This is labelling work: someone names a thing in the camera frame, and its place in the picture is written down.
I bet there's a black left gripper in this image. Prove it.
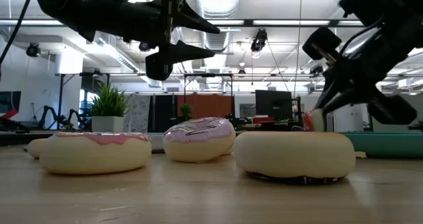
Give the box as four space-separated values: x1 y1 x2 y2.
95 0 221 82

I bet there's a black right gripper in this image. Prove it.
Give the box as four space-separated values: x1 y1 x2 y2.
302 15 423 126

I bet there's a ceiling light strip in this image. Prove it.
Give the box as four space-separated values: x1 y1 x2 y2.
252 19 331 26
206 19 245 26

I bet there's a small green plant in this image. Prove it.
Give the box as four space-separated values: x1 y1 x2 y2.
179 103 194 122

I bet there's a black panel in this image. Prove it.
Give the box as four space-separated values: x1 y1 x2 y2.
150 94 178 132

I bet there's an orange partition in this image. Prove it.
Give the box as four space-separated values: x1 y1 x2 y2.
176 94 235 120

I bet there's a round flat tray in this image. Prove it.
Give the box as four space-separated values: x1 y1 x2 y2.
342 131 423 159

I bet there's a black ceiling spot lamp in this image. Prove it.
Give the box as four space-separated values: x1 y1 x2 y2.
25 42 42 58
250 28 268 53

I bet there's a patterned grey panel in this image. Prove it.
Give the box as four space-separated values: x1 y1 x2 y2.
127 94 151 133

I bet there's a black monitor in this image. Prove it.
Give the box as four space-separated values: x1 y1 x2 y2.
254 89 293 121

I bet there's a green plant in white pot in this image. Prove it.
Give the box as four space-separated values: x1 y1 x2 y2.
89 82 128 133

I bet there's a purple icing donut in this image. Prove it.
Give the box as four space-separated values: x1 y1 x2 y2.
162 117 237 163

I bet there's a pink icing donut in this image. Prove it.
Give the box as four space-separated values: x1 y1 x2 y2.
38 132 153 175

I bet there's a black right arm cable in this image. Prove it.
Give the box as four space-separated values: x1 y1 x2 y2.
339 14 386 56

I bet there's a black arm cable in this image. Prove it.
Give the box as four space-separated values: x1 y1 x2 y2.
0 0 36 83
339 14 386 56

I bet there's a black metal frame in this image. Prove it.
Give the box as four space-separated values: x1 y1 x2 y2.
182 73 235 119
54 71 112 131

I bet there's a silver ventilation duct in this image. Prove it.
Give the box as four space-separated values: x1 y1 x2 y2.
194 0 242 52

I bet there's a hanging thin cable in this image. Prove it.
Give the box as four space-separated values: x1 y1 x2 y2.
292 0 303 99

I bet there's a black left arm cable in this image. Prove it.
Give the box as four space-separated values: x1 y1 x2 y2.
0 0 36 83

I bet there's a dark wall screen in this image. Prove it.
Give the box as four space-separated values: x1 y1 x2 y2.
0 91 22 119

